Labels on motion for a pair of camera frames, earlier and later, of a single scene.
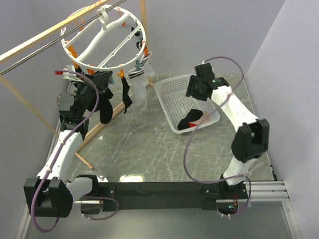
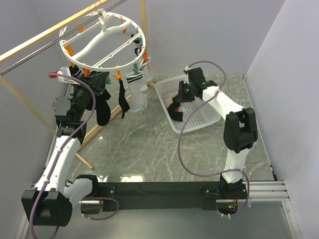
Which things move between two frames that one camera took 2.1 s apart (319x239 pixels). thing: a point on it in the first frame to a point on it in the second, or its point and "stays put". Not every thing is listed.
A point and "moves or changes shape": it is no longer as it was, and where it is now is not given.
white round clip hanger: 106,38 moves or changes shape
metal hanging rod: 56,40 stays put
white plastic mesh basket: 184,112 stays put
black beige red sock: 196,117 to 173,104
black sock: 126,100 to 123,103
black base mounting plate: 169,196 stays put
